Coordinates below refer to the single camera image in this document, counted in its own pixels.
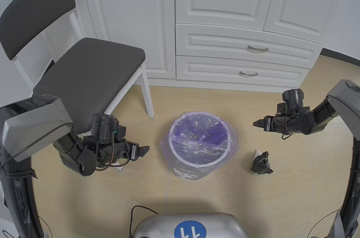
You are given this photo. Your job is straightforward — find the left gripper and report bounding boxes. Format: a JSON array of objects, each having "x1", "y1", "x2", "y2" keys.
[{"x1": 119, "y1": 141, "x2": 140, "y2": 163}]

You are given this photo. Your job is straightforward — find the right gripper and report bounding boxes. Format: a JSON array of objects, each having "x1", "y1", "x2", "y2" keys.
[{"x1": 263, "y1": 115, "x2": 282, "y2": 134}]

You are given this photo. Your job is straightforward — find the black plastic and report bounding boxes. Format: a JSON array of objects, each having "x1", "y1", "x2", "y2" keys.
[{"x1": 250, "y1": 149, "x2": 274, "y2": 175}]

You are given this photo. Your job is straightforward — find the purple plastic bag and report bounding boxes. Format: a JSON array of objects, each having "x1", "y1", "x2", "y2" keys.
[{"x1": 160, "y1": 111, "x2": 240, "y2": 181}]

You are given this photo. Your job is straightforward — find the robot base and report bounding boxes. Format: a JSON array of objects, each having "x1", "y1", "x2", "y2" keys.
[{"x1": 132, "y1": 213, "x2": 252, "y2": 238}]

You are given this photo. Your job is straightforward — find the white trash bin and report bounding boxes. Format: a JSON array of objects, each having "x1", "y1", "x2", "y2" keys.
[{"x1": 168, "y1": 112, "x2": 233, "y2": 178}]

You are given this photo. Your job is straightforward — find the white chair dark grey seat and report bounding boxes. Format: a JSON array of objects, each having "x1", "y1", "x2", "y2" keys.
[{"x1": 0, "y1": 0, "x2": 155, "y2": 173}]

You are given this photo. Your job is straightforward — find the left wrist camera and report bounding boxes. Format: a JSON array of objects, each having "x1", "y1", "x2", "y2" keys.
[{"x1": 112, "y1": 124, "x2": 128, "y2": 144}]

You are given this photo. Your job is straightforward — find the black cable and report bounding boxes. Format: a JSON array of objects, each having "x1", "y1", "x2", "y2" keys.
[{"x1": 129, "y1": 205, "x2": 159, "y2": 238}]

